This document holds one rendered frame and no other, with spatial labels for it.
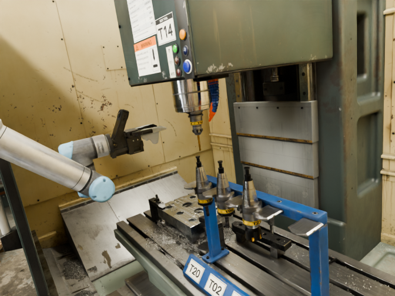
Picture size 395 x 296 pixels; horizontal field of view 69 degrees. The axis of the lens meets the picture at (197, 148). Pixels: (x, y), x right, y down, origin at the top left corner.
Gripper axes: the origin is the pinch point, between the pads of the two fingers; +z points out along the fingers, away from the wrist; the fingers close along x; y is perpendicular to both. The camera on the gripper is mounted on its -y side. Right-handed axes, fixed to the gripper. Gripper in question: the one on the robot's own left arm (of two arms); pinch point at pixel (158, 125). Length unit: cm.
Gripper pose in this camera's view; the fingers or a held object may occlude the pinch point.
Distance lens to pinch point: 109.6
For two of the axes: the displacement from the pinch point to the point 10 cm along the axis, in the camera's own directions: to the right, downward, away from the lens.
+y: 1.6, 9.5, 2.5
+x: 4.7, 1.5, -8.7
